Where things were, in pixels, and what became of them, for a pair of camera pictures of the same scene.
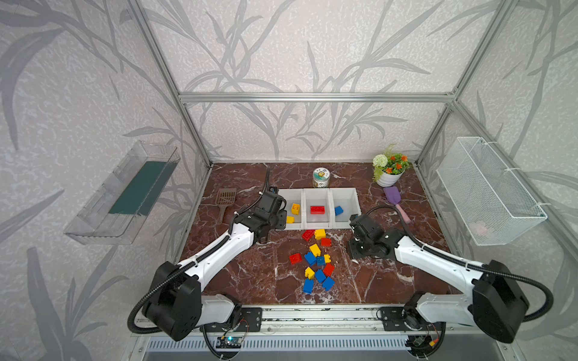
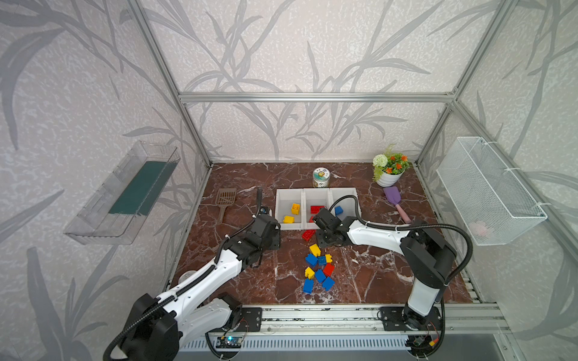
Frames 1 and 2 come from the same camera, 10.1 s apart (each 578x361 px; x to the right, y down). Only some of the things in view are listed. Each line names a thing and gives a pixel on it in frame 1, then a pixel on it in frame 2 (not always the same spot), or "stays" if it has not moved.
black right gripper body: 360,249 to 323,240
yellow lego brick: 296,208 stays
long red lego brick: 308,234 stays
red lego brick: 317,210 stays
